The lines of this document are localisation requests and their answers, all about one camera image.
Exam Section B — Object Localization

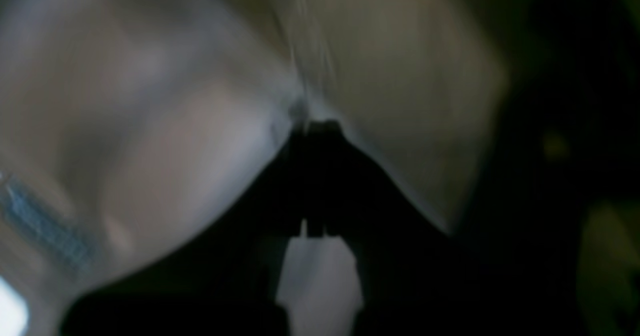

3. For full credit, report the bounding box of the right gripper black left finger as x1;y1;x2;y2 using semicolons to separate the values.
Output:
60;122;323;336

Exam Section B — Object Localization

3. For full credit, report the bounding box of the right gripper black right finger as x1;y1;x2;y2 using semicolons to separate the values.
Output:
322;121;588;336

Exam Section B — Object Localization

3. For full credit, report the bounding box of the grey T-shirt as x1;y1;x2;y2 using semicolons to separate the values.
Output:
1;0;508;336

